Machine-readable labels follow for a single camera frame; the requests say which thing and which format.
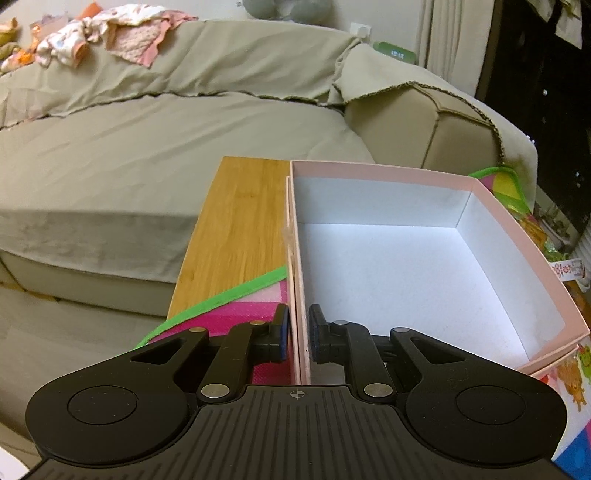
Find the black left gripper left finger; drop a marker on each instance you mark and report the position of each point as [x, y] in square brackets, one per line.
[192, 369]

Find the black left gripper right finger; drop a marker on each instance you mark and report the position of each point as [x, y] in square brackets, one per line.
[403, 371]

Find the pink cardboard box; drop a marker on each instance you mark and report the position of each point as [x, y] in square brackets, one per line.
[388, 247]

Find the beige sofa with cover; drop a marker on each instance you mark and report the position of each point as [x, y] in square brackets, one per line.
[104, 167]

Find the colourful cartoon play mat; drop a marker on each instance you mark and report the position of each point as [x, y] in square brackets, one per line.
[256, 300]

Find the green digital clock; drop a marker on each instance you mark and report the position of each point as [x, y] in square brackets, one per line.
[395, 52]

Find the beige curtain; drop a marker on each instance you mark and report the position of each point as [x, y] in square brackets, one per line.
[453, 40]

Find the grey neck pillow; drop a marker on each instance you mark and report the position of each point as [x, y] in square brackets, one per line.
[308, 12]

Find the pink baby clothes pile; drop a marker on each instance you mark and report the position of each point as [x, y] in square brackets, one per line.
[132, 32]

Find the white wall socket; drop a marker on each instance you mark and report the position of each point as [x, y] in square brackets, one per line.
[360, 30]

